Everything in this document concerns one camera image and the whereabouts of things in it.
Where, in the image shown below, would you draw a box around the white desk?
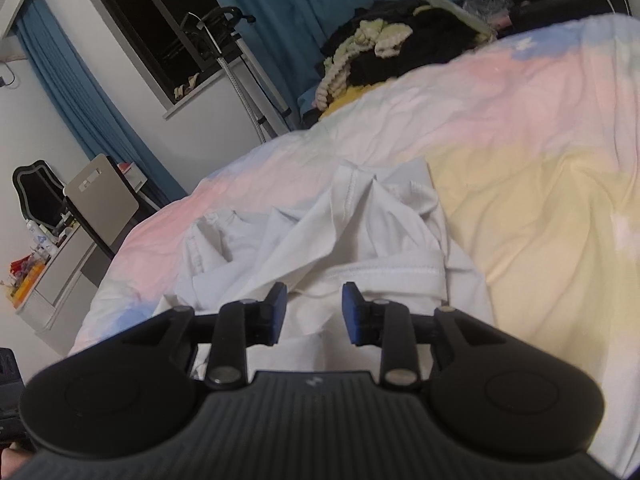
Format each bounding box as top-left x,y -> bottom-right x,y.
14,227 -> 113,337

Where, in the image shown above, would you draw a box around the small crumpled cloth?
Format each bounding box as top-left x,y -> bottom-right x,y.
172,72 -> 203,101

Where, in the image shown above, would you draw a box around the bed with pastel sheet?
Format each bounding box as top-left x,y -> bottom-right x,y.
67,10 -> 640,477

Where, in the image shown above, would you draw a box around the beige chair with black frame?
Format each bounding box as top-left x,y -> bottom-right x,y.
61,153 -> 157,262

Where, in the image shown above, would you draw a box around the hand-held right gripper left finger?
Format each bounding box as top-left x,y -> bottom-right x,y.
122,281 -> 289,392

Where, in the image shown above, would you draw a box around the cream knitted garment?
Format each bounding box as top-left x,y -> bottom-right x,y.
314,18 -> 417,112

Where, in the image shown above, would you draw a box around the blue curtain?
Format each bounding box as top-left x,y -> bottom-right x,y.
14,0 -> 188,208
194,0 -> 537,128

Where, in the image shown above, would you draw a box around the yellow garment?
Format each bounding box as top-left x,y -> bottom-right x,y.
319,84 -> 387,122

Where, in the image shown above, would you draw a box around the pink garment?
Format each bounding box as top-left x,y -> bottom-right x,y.
484,9 -> 515,30

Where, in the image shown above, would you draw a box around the dark window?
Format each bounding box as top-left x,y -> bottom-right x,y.
77,0 -> 228,108

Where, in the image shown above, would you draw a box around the pile of black clothes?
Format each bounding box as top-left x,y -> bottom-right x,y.
320,0 -> 498,92

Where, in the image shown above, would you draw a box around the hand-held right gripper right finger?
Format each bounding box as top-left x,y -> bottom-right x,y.
341,282 -> 502,389

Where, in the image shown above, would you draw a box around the white printed t-shirt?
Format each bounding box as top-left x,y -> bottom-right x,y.
160,157 -> 497,386

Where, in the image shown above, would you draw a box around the garment steamer stand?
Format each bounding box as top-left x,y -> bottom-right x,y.
179,6 -> 293,142

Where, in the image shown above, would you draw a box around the black framed mirror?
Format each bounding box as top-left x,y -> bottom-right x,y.
12,160 -> 70,233

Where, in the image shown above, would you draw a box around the orange packets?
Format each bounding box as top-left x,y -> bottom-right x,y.
4,255 -> 47,310

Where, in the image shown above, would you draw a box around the white bottle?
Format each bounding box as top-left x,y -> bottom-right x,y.
26,219 -> 51,256

